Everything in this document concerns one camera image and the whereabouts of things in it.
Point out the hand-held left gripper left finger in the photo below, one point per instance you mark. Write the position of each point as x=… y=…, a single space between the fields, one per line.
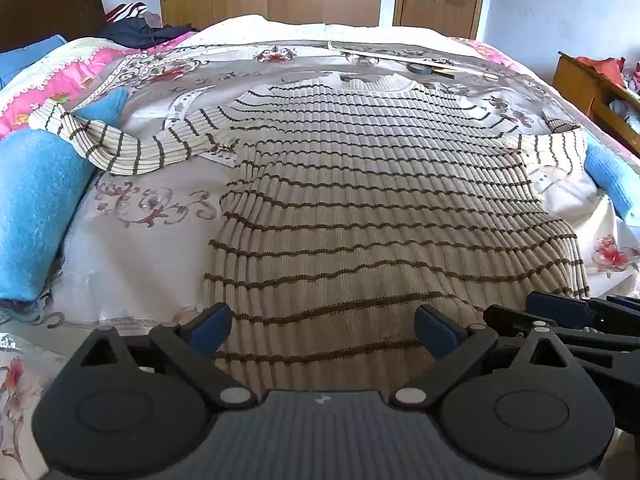
x=207 y=327

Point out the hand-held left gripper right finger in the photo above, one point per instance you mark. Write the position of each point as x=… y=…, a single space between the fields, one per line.
x=437 y=332

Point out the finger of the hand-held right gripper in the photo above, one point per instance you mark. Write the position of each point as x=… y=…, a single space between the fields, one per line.
x=505 y=317
x=555 y=306

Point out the cream brown-striped knit sweater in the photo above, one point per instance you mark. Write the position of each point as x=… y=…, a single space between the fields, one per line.
x=375 y=210

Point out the dark clothes pile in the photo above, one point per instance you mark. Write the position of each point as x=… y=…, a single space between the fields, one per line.
x=135 y=34

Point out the floral bedspread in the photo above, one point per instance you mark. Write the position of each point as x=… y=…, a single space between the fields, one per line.
x=150 y=245

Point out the small blue towel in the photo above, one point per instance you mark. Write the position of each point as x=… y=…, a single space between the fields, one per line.
x=612 y=177

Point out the large blue towel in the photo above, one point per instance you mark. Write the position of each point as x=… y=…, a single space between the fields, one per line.
x=35 y=210

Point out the wooden side cabinet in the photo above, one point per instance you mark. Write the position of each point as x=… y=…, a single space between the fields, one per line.
x=580 y=85

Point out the thin wooden stick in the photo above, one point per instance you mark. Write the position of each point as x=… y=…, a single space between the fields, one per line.
x=380 y=54

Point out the pink floral quilt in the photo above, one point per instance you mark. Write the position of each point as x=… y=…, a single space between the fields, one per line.
x=65 y=75

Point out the white dotted bed sheet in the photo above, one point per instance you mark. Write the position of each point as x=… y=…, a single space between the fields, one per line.
x=300 y=30

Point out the red white striped cloth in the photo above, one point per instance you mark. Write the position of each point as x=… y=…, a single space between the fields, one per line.
x=127 y=11

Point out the blue pillow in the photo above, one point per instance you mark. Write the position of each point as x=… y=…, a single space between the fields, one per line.
x=20 y=60

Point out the dark wooden headboard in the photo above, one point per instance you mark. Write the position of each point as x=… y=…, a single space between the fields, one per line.
x=50 y=5

